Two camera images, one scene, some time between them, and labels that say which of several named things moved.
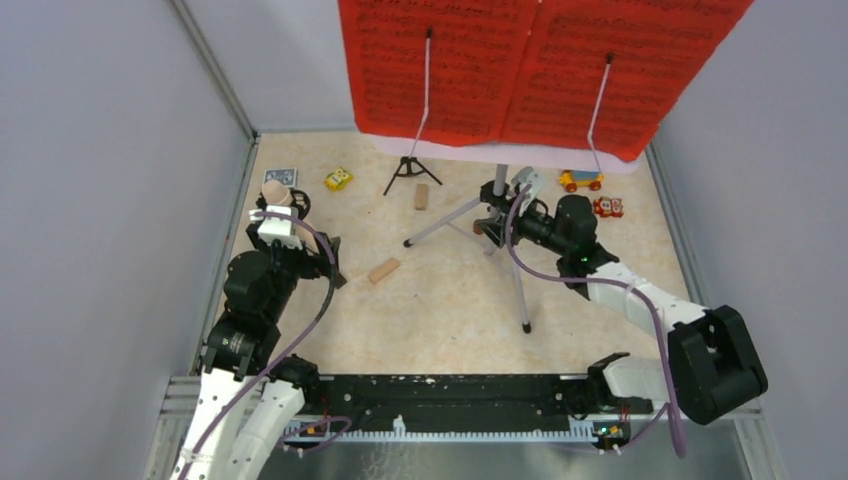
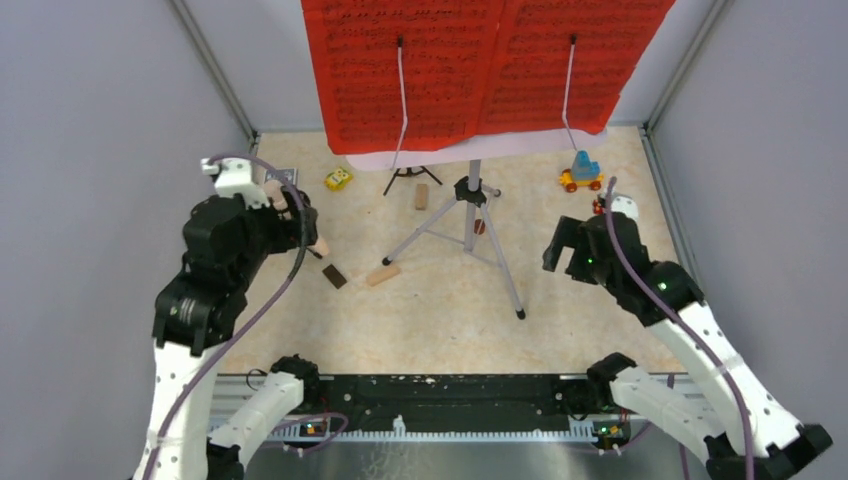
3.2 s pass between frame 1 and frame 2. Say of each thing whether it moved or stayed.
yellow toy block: stayed
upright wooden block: stayed
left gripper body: moved
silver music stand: moved
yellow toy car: stayed
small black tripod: stayed
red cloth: moved
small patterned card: stayed
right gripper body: moved
